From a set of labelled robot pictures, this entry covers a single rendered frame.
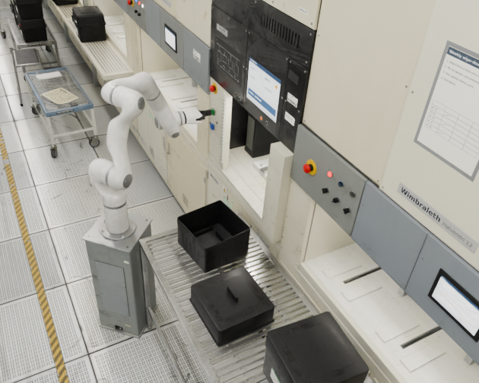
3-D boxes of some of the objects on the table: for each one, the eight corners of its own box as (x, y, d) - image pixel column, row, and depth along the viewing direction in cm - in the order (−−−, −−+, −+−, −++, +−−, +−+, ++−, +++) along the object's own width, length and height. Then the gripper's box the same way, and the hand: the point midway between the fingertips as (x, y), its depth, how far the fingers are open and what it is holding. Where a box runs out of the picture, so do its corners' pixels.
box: (259, 368, 198) (265, 331, 182) (318, 346, 208) (328, 310, 192) (293, 432, 177) (302, 397, 162) (356, 405, 187) (370, 369, 172)
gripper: (186, 118, 263) (216, 112, 270) (176, 106, 273) (205, 100, 281) (186, 130, 268) (216, 124, 275) (176, 118, 278) (205, 112, 285)
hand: (207, 112), depth 277 cm, fingers closed
